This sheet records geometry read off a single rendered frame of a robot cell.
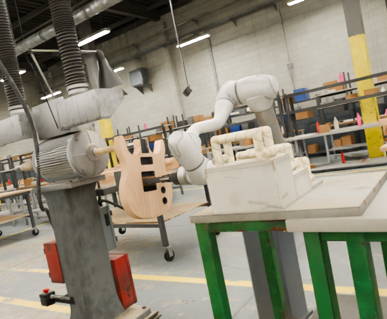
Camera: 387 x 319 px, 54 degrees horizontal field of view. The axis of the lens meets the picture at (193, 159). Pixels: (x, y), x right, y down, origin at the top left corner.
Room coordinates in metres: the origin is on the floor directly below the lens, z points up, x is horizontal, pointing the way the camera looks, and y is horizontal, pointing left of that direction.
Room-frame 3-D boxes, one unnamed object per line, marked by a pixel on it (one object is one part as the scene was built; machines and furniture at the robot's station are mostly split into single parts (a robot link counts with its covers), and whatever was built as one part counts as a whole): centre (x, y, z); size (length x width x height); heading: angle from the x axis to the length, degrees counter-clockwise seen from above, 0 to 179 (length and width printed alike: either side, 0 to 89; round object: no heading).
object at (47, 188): (2.17, 0.72, 1.11); 0.36 x 0.24 x 0.04; 55
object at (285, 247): (2.33, -0.36, 0.35); 0.28 x 0.28 x 0.70; 47
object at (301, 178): (1.49, -0.28, 0.98); 0.27 x 0.16 x 0.09; 55
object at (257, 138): (1.27, -0.23, 1.15); 0.03 x 0.03 x 0.09
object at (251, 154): (1.45, -0.25, 1.12); 0.20 x 0.03 x 0.03; 54
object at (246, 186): (1.36, -0.19, 1.02); 0.27 x 0.15 x 0.17; 55
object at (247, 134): (1.32, -0.16, 1.20); 0.20 x 0.03 x 0.03; 54
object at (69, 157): (2.14, 0.67, 1.25); 0.41 x 0.27 x 0.26; 55
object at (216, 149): (1.37, -0.09, 1.15); 0.03 x 0.03 x 0.09
